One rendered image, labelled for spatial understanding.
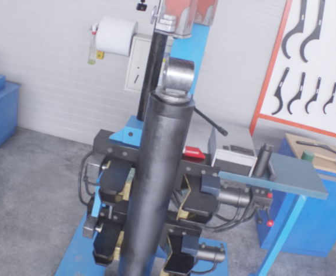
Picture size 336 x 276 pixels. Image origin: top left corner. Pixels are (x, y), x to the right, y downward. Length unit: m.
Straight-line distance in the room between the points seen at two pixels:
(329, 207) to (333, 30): 1.82
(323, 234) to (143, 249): 1.85
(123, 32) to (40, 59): 1.81
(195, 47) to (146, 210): 0.91
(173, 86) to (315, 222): 2.05
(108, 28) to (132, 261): 1.52
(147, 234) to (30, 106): 2.75
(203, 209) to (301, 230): 1.61
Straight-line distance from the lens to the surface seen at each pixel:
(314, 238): 3.21
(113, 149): 1.86
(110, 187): 1.63
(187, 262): 2.00
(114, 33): 2.31
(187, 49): 1.85
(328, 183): 2.86
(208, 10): 1.57
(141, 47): 2.31
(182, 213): 1.64
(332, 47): 3.69
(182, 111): 1.44
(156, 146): 1.50
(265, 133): 3.80
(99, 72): 3.69
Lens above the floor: 1.95
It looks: 24 degrees down
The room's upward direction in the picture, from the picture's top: 13 degrees clockwise
